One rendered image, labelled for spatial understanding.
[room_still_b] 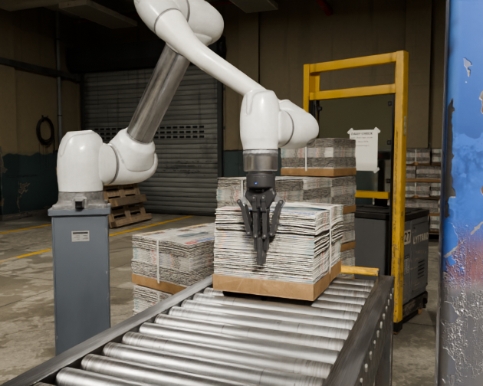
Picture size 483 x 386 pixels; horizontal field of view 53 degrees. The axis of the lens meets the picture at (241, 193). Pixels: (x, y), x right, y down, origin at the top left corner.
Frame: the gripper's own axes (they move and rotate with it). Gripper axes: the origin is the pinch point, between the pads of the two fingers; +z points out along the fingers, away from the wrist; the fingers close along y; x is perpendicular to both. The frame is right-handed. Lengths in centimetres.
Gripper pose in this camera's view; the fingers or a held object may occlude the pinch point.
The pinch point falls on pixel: (261, 250)
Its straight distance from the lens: 128.3
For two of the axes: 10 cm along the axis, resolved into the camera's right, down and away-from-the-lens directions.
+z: 0.1, 10.0, 0.5
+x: -3.7, 0.5, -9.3
